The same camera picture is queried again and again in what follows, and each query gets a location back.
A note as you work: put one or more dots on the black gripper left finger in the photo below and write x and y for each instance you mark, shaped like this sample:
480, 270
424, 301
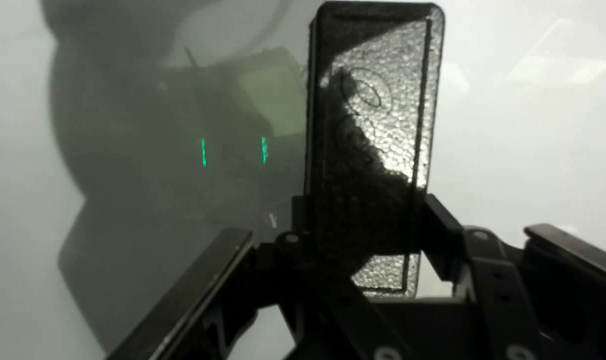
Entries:
249, 307

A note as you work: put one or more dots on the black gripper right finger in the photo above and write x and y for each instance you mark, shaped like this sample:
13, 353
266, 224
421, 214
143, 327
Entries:
535, 301

